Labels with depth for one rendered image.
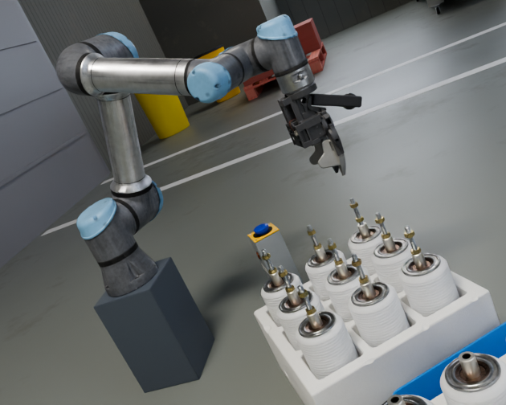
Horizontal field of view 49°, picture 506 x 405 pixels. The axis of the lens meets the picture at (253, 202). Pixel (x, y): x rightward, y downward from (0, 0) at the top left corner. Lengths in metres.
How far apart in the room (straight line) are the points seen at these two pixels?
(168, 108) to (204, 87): 4.97
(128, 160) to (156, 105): 4.55
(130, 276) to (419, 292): 0.76
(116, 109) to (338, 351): 0.82
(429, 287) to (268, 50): 0.57
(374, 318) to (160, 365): 0.73
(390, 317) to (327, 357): 0.14
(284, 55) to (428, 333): 0.61
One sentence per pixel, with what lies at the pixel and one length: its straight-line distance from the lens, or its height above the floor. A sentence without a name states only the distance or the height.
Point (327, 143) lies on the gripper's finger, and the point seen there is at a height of 0.50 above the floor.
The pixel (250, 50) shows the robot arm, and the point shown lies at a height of 0.74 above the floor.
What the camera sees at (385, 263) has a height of 0.24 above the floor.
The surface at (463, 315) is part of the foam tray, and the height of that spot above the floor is 0.16.
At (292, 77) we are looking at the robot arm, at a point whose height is 0.66.
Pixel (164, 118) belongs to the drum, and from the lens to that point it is 6.09.
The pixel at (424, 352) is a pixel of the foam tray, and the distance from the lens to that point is 1.13.
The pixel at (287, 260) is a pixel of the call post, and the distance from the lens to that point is 1.44.
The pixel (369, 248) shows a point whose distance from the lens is 1.31.
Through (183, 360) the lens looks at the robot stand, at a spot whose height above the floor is 0.07.
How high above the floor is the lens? 0.81
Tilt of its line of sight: 17 degrees down
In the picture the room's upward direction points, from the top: 25 degrees counter-clockwise
